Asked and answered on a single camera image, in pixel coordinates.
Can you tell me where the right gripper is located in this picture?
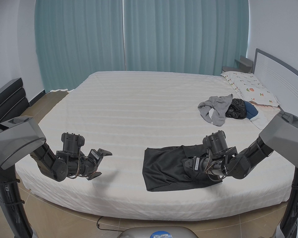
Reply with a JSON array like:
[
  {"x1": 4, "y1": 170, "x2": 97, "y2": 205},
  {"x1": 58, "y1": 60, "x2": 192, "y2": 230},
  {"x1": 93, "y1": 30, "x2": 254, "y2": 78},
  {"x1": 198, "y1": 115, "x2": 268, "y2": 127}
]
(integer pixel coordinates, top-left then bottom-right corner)
[{"x1": 182, "y1": 156, "x2": 209, "y2": 174}]

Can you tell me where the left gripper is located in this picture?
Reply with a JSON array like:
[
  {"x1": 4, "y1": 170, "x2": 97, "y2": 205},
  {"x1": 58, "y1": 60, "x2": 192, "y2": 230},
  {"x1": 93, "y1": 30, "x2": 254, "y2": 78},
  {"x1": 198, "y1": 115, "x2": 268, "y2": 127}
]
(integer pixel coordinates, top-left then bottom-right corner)
[{"x1": 80, "y1": 149, "x2": 113, "y2": 181}]

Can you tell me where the black T-shirt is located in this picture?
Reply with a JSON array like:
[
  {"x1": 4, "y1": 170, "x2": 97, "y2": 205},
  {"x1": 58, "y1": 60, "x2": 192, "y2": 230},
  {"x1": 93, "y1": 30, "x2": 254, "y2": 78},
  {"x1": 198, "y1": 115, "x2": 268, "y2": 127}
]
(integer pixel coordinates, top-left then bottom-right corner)
[{"x1": 142, "y1": 145, "x2": 223, "y2": 192}]

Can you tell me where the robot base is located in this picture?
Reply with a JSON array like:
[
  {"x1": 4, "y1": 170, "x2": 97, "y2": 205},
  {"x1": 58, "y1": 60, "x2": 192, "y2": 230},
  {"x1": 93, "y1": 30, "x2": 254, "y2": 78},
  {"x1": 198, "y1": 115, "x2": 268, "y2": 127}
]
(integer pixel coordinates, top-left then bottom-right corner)
[{"x1": 116, "y1": 227, "x2": 194, "y2": 238}]

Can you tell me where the bed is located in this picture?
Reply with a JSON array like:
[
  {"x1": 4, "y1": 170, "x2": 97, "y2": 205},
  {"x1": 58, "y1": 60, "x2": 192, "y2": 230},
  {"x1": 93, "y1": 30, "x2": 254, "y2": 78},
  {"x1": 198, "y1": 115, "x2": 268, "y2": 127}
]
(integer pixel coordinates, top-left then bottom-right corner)
[{"x1": 14, "y1": 48, "x2": 298, "y2": 221}]

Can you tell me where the grey garment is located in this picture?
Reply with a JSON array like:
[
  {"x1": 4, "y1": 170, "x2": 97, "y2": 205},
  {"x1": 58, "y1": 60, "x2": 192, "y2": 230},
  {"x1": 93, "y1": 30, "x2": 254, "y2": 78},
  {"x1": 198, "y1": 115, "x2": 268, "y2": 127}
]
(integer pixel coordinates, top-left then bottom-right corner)
[{"x1": 198, "y1": 94, "x2": 234, "y2": 126}]

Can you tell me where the black patterned garment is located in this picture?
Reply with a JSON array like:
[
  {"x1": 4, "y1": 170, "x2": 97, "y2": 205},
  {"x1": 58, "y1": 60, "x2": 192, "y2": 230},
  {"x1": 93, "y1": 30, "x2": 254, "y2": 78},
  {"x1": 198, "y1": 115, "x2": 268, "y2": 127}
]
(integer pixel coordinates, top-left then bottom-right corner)
[{"x1": 225, "y1": 98, "x2": 247, "y2": 119}]

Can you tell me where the dark blue garment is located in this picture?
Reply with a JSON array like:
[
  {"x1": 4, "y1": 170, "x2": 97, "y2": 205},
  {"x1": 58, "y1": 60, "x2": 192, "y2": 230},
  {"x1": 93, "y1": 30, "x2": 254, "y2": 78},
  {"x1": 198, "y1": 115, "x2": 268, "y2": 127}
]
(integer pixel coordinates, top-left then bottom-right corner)
[{"x1": 244, "y1": 101, "x2": 260, "y2": 120}]

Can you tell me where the white garment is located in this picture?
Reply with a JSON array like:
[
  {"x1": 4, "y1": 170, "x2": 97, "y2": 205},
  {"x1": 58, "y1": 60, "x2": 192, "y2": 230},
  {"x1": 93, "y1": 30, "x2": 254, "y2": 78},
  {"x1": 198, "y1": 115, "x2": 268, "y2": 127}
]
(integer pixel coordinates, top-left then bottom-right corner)
[{"x1": 250, "y1": 113, "x2": 268, "y2": 129}]

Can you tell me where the white printed pillow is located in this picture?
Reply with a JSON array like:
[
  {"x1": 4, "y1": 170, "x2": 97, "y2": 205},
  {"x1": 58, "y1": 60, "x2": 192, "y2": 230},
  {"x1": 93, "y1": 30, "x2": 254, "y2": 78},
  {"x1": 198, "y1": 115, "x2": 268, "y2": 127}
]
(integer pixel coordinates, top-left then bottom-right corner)
[{"x1": 221, "y1": 71, "x2": 280, "y2": 107}]

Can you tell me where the black chest of drawers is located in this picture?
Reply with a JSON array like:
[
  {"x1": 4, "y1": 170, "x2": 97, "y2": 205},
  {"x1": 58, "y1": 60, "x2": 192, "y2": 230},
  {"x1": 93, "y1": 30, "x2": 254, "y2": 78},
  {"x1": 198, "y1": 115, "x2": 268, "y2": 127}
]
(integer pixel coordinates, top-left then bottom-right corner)
[{"x1": 0, "y1": 78, "x2": 30, "y2": 122}]

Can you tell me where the grey bedside table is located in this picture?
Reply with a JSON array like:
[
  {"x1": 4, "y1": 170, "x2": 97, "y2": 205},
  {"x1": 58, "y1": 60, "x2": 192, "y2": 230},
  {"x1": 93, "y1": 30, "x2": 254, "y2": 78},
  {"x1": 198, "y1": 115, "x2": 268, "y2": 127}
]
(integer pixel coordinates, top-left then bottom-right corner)
[{"x1": 222, "y1": 55, "x2": 254, "y2": 73}]

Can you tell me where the blue-green curtain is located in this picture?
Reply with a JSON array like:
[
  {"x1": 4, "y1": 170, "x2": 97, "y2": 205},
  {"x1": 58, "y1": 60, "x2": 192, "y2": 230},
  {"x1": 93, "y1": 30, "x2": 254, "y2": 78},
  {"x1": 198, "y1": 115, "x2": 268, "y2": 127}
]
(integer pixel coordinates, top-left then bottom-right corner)
[
  {"x1": 123, "y1": 0, "x2": 250, "y2": 76},
  {"x1": 35, "y1": 0, "x2": 127, "y2": 93}
]

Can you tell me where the black cable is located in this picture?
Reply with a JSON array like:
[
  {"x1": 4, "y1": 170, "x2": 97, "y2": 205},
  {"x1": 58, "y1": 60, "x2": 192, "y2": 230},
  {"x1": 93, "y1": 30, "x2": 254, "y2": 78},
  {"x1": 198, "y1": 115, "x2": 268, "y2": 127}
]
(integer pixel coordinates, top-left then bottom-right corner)
[{"x1": 96, "y1": 216, "x2": 122, "y2": 233}]

